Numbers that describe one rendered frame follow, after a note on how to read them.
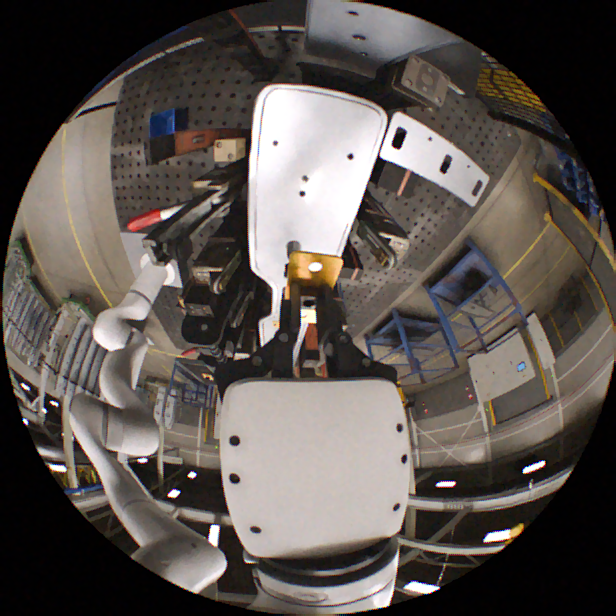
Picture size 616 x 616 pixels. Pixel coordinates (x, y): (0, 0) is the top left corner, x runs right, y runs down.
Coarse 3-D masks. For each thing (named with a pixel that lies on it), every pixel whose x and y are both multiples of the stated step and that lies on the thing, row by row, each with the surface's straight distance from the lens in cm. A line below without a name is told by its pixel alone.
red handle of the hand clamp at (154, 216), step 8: (216, 200) 32; (168, 208) 32; (176, 208) 32; (136, 216) 33; (144, 216) 32; (152, 216) 32; (160, 216) 32; (168, 216) 32; (128, 224) 33; (136, 224) 32; (144, 224) 32; (152, 224) 33
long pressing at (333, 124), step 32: (256, 96) 36; (288, 96) 36; (320, 96) 36; (352, 96) 37; (256, 128) 36; (288, 128) 35; (320, 128) 35; (352, 128) 36; (384, 128) 38; (256, 160) 36; (288, 160) 35; (320, 160) 36; (352, 160) 36; (256, 192) 37; (288, 192) 37; (320, 192) 37; (352, 192) 38; (256, 224) 40; (288, 224) 39; (320, 224) 39; (352, 224) 41; (256, 256) 45
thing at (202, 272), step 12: (240, 204) 71; (228, 216) 63; (240, 216) 62; (228, 228) 56; (240, 228) 55; (216, 240) 51; (228, 240) 49; (240, 240) 55; (204, 252) 47; (216, 252) 45; (228, 252) 45; (204, 264) 43; (216, 264) 42; (204, 276) 43
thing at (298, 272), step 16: (304, 256) 12; (320, 256) 12; (336, 256) 13; (288, 272) 13; (304, 272) 13; (320, 272) 13; (336, 272) 13; (288, 288) 14; (304, 288) 14; (320, 288) 15; (304, 304) 15; (304, 320) 18
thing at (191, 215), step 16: (208, 192) 31; (192, 208) 26; (208, 208) 30; (224, 208) 33; (160, 224) 24; (176, 224) 23; (192, 224) 27; (144, 240) 22; (160, 240) 21; (176, 240) 20; (160, 256) 23; (176, 256) 20
